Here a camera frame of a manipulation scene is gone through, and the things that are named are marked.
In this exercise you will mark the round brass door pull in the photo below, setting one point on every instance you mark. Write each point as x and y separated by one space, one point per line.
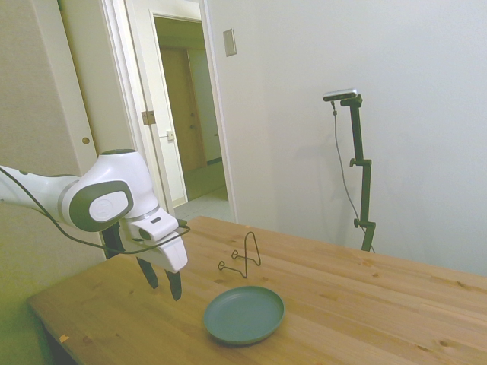
86 140

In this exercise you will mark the black camera stand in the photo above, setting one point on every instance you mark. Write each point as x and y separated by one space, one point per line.
366 190

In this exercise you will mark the beige sliding door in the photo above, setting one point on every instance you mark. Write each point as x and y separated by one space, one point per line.
83 57

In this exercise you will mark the teal round plate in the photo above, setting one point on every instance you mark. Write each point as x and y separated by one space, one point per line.
243 315

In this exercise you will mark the silver exterior camera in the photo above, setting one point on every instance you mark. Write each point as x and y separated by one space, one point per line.
340 94

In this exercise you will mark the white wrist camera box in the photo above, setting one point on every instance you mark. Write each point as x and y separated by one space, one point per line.
152 230

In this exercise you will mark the metal door latch plate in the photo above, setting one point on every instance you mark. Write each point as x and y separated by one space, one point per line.
170 135

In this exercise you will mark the beige wall switch plate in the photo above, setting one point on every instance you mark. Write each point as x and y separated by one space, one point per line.
229 42

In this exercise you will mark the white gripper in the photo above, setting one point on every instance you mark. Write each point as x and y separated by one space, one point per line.
171 256

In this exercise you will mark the brass door hinge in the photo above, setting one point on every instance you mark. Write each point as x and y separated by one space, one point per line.
148 118

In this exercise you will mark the black speaker box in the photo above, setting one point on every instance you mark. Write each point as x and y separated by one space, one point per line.
113 237

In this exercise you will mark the brown wooden hallway door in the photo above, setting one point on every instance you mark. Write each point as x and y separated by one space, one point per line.
182 114

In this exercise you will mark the small orange scrap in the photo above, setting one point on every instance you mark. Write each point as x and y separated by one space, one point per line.
64 337

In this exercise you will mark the white open door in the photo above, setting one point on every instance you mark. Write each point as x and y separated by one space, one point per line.
152 76

